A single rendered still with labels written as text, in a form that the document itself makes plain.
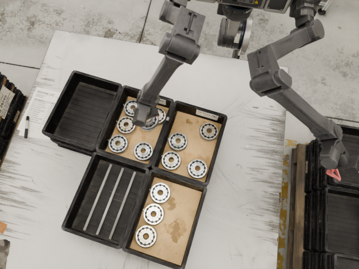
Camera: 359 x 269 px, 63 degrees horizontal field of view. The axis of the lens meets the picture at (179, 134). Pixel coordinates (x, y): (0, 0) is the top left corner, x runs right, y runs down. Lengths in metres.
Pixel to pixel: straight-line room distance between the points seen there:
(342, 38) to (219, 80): 1.77
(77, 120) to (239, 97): 0.99
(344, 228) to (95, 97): 1.78
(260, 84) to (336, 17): 2.67
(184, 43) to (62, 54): 1.40
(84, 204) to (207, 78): 1.06
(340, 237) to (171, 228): 1.17
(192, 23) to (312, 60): 2.36
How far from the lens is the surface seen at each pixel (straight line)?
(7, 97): 2.54
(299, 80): 2.98
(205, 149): 1.61
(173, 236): 1.54
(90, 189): 1.62
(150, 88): 1.08
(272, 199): 1.77
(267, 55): 0.94
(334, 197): 2.28
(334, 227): 2.25
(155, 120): 1.44
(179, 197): 1.55
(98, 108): 1.75
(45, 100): 2.02
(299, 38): 1.18
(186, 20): 0.88
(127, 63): 2.02
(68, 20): 3.30
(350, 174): 2.24
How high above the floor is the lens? 2.37
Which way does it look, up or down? 70 degrees down
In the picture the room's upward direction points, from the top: 3 degrees clockwise
